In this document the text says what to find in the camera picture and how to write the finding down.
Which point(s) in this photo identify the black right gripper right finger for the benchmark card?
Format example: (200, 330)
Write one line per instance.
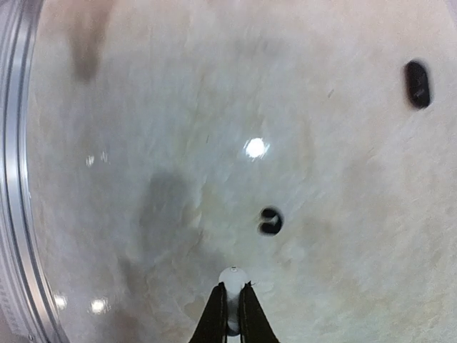
(253, 324)

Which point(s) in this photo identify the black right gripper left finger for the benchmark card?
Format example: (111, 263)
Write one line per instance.
(213, 324)

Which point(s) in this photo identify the white round earbud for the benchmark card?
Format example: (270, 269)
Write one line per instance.
(234, 280)

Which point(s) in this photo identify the black earbud charging case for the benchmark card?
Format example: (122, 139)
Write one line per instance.
(417, 84)

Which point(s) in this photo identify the black earbud centre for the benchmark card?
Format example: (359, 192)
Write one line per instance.
(271, 221)

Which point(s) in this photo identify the aluminium front rail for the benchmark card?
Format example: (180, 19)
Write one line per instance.
(26, 297)

